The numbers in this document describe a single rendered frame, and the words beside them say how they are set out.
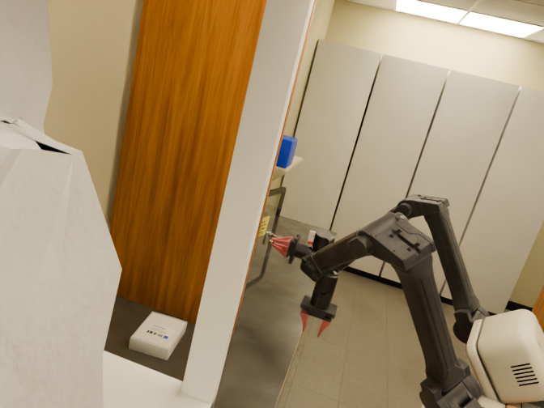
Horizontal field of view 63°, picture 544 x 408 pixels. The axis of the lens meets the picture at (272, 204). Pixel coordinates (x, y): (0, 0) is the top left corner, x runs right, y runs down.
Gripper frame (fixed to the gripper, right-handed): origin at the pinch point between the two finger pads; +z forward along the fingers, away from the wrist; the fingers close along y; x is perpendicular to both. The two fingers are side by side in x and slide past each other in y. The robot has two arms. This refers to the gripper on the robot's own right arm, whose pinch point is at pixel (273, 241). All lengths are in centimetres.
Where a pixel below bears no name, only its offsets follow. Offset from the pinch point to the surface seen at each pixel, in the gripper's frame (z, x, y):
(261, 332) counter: -7.4, 18.7, -25.9
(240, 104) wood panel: 15, 27, 48
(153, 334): 20, 46, -22
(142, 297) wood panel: 33.9, 27.8, -23.4
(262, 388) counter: -15, 46, -26
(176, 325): 16.7, 38.0, -22.1
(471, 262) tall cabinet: -149, -292, -69
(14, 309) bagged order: -11, 138, 46
